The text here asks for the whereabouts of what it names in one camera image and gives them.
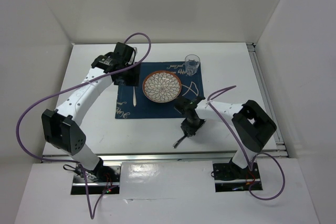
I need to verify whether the aluminium front rail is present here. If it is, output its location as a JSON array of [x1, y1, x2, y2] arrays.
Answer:
[[43, 150, 289, 161]]

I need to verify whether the blue fish placemat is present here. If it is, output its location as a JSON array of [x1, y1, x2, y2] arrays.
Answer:
[[115, 61, 204, 120]]

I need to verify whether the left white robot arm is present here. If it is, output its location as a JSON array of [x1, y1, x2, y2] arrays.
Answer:
[[41, 42, 140, 182]]

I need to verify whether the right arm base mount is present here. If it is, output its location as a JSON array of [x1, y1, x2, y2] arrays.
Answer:
[[211, 163, 263, 193]]

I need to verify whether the floral ceramic plate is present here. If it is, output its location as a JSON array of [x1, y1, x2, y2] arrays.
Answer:
[[142, 70, 182, 103]]

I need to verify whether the aluminium rail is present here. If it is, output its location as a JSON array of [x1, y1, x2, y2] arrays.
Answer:
[[43, 150, 289, 161], [246, 43, 288, 157]]

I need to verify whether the clear drinking glass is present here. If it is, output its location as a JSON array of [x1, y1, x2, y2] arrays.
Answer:
[[185, 54, 200, 76]]

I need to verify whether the silver table knife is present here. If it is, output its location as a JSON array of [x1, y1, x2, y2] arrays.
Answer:
[[173, 134, 188, 149]]

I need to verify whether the aluminium right side rail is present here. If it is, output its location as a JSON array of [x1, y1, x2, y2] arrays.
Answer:
[[246, 43, 288, 157]]

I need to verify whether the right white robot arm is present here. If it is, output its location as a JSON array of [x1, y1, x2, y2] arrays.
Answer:
[[174, 97, 277, 178]]

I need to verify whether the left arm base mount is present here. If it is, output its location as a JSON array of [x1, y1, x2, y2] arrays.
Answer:
[[63, 164, 121, 195]]

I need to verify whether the silver fork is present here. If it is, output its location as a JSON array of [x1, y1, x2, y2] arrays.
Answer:
[[133, 87, 137, 107]]

